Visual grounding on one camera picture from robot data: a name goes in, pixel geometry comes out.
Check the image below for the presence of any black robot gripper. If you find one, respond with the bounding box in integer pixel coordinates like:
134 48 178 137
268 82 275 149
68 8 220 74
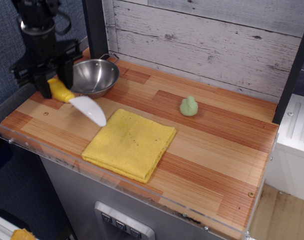
10 32 82 99

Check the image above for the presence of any yellow handled white knife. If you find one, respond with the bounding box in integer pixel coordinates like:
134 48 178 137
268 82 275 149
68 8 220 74
47 78 107 127

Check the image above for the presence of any clear acrylic table guard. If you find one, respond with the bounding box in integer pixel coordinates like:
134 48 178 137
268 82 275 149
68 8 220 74
0 118 277 240

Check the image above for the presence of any yellow folded cloth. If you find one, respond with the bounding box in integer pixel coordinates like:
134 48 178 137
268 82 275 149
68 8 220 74
82 109 176 184

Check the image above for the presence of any silver toy fridge cabinet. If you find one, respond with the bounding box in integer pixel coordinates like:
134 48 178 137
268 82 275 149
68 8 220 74
41 157 218 240

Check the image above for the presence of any green dough lump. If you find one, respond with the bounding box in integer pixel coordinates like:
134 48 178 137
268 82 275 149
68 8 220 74
180 96 198 117

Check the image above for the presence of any grey dispenser button panel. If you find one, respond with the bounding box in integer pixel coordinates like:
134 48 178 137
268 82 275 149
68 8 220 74
94 201 156 240

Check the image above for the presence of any yellow object at bottom left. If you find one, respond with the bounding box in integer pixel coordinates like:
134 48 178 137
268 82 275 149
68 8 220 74
10 229 36 240

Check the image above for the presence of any white ridged side cabinet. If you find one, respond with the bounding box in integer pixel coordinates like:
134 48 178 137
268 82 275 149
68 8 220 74
265 94 304 200

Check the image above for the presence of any stainless steel bowl with handles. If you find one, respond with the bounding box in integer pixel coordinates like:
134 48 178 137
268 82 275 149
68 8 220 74
70 53 120 99

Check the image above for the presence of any black vertical post left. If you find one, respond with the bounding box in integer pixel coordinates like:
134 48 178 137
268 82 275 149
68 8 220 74
82 0 108 59

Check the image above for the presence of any black vertical post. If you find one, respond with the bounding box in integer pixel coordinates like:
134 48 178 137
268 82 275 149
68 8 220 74
82 0 108 59
274 0 304 125

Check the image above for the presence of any black vertical post right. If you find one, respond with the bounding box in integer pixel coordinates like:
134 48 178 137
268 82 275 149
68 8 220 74
274 0 304 125

